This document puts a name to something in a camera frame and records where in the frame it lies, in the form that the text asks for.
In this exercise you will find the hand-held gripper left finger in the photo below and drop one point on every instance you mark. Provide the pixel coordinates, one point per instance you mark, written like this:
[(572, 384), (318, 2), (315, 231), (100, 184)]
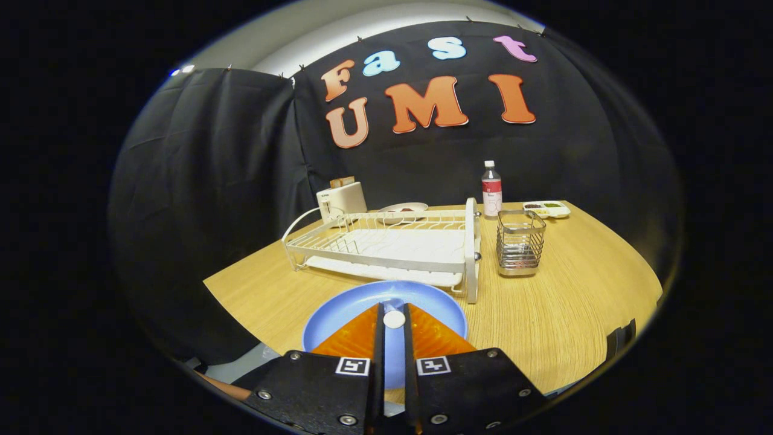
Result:
[(377, 362)]

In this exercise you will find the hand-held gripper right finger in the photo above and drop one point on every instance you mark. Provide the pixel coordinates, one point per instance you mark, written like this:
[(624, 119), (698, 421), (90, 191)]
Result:
[(410, 362)]

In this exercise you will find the blue plate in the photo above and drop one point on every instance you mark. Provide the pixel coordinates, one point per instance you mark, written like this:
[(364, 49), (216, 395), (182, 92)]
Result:
[(344, 308)]

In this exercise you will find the white dish rack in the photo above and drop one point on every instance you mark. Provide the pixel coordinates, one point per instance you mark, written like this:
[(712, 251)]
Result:
[(392, 248)]

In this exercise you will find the small white plate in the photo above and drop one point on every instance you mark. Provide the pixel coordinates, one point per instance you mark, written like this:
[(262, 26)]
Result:
[(410, 208)]

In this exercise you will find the white toaster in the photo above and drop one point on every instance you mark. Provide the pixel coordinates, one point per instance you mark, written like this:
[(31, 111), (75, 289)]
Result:
[(343, 200)]

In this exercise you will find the brown toast slice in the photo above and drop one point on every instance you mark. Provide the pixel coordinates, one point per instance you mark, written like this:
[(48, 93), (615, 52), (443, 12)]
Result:
[(342, 181)]

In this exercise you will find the clear bottle red label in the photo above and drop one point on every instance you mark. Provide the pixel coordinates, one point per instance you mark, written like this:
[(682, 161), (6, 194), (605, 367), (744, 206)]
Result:
[(491, 193)]

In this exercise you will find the white compartment tray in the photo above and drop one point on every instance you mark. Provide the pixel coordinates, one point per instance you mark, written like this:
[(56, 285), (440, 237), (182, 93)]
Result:
[(546, 209)]

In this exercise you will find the black backdrop cloth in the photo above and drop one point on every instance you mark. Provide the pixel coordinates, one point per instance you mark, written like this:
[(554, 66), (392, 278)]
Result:
[(229, 181)]

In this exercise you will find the ceiling light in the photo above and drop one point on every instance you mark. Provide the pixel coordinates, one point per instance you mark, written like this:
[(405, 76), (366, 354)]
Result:
[(183, 70)]

